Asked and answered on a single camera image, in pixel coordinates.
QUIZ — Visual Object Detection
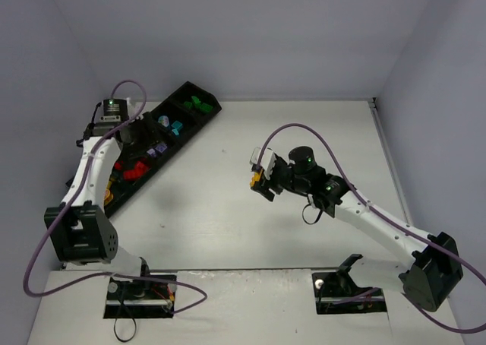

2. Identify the purple cable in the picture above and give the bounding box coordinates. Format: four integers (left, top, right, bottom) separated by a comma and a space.
260, 123, 486, 334
23, 80, 209, 315

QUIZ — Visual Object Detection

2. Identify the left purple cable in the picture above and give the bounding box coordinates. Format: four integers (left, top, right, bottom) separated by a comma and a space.
23, 80, 209, 315

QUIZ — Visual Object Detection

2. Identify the teal curved lego piece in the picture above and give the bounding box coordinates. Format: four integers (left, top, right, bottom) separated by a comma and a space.
171, 121, 184, 136

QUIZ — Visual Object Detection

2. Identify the black sectioned sorting tray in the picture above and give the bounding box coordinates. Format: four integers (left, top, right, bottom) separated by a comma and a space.
105, 81, 222, 217

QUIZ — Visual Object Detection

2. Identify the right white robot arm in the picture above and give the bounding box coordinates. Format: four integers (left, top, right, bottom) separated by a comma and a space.
250, 146, 463, 312

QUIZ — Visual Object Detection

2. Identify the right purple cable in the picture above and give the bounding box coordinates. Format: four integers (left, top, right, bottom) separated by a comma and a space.
260, 123, 486, 334

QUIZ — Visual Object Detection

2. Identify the lavender lego brick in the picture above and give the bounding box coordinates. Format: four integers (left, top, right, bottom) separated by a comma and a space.
156, 143, 167, 154

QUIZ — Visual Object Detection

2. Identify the small yellow stack lego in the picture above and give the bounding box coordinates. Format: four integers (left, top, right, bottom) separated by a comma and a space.
250, 171, 263, 187

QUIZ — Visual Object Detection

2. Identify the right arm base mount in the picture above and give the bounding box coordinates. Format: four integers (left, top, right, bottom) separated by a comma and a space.
311, 271, 387, 315

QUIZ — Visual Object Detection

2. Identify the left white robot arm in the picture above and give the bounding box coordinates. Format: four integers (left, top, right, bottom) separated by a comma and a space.
44, 98, 147, 277

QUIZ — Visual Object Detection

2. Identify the long red lego brick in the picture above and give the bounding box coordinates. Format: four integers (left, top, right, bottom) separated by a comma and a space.
123, 161, 150, 182

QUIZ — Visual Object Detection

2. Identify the green sloped lego brick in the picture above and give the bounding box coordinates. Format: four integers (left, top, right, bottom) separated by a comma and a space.
183, 96, 202, 109

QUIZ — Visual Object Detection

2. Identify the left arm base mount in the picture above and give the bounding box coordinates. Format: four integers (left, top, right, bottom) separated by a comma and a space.
103, 278, 177, 319

